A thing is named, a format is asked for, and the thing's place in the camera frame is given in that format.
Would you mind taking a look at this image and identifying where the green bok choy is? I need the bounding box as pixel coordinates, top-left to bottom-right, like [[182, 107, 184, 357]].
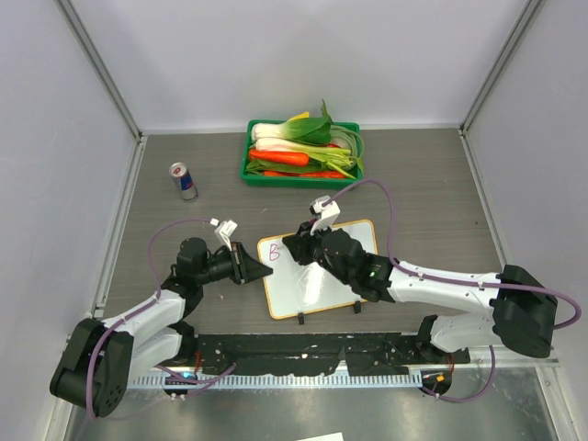
[[250, 100, 334, 145]]

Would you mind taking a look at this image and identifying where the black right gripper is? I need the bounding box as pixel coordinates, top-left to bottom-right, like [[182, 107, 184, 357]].
[[284, 218, 353, 285]]

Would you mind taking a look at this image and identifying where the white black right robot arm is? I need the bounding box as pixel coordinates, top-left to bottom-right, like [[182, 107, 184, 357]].
[[282, 222, 558, 363]]

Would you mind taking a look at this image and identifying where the red bull drink can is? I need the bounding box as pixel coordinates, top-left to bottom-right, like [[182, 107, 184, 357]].
[[169, 162, 198, 201]]

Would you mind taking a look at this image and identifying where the slotted cable duct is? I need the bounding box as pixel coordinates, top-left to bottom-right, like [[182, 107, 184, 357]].
[[128, 369, 423, 390]]

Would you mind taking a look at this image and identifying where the orange carrot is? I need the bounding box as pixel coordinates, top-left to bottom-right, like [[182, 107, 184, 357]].
[[248, 149, 310, 167]]

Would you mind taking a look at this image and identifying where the white paper sheet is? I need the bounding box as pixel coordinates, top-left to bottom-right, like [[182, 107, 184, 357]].
[[306, 433, 344, 441]]

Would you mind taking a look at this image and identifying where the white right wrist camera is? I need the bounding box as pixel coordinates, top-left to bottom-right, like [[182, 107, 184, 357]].
[[310, 196, 341, 235]]

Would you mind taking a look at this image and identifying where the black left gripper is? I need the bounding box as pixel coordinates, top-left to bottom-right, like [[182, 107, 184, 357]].
[[197, 241, 272, 286]]

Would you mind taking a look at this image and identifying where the green plastic vegetable tray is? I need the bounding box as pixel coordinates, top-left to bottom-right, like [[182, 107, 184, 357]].
[[241, 141, 364, 190]]

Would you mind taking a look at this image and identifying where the white green leek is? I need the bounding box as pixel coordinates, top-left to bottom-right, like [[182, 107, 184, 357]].
[[248, 138, 363, 174]]

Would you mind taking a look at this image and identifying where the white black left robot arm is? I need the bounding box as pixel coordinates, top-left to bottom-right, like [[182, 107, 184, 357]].
[[50, 237, 273, 417]]

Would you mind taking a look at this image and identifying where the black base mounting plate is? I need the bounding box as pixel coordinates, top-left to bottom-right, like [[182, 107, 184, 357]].
[[162, 333, 470, 377]]

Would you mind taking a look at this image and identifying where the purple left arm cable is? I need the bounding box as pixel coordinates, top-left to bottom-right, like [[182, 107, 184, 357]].
[[85, 216, 238, 422]]

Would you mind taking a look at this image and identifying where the yellow framed whiteboard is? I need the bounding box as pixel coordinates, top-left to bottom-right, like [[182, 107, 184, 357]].
[[257, 235, 364, 320]]

